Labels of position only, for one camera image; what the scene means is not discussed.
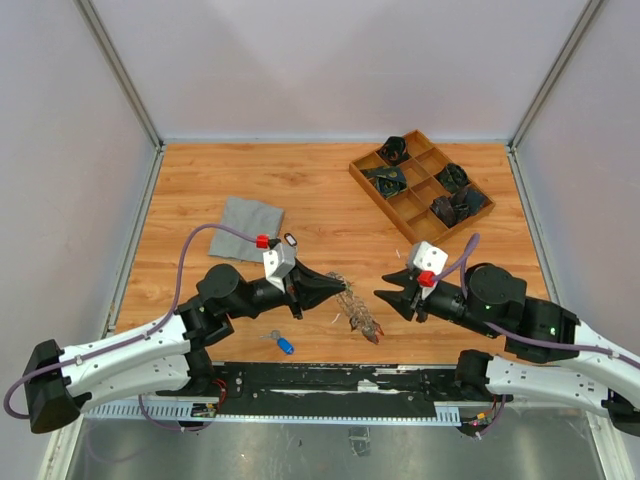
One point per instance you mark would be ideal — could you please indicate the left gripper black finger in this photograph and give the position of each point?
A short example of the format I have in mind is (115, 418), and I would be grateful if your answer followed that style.
(311, 281)
(310, 297)

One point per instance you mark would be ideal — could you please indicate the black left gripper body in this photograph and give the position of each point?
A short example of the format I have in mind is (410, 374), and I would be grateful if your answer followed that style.
(295, 307)

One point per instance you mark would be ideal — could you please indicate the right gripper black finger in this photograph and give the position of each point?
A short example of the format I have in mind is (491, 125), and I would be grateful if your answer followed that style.
(398, 302)
(402, 282)

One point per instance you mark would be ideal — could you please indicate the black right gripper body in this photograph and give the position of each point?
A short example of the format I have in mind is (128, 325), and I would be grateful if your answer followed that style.
(419, 305)

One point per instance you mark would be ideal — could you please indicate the metal key ring disc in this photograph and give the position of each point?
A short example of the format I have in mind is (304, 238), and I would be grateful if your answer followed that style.
(359, 316)

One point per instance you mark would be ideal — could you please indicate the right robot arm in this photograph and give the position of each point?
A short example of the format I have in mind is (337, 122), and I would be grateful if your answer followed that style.
(556, 356)

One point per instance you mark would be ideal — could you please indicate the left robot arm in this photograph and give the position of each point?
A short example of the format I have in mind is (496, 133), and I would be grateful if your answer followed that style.
(164, 356)

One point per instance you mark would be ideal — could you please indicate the black key tag with key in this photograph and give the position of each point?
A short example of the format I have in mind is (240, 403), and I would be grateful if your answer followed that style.
(290, 240)

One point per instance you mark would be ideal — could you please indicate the blue key tag with key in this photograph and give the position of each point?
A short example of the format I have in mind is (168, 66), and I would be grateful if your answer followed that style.
(282, 343)

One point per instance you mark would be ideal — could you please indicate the grey folded cloth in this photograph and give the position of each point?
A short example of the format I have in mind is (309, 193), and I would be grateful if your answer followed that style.
(250, 217)

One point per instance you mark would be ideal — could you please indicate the wooden compartment tray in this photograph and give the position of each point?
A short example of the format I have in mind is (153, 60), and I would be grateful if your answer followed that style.
(410, 211)

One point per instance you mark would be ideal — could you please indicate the dark green patterned tie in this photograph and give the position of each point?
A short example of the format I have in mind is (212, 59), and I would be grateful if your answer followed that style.
(389, 181)

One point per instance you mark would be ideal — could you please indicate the dark green floral tie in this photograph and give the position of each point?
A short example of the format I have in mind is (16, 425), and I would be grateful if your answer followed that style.
(452, 177)

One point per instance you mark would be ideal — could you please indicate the black orange rolled tie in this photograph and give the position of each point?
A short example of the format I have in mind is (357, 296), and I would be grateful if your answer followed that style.
(394, 150)

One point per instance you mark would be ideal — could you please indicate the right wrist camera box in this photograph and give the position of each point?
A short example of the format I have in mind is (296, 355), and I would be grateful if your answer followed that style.
(424, 256)

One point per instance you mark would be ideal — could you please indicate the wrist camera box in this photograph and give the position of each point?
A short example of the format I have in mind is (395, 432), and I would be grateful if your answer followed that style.
(278, 262)
(424, 256)

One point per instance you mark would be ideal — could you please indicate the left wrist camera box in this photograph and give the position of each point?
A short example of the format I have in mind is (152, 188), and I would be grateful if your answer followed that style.
(278, 262)

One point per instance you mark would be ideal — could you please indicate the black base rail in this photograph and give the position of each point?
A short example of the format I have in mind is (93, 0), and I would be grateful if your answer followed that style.
(314, 394)

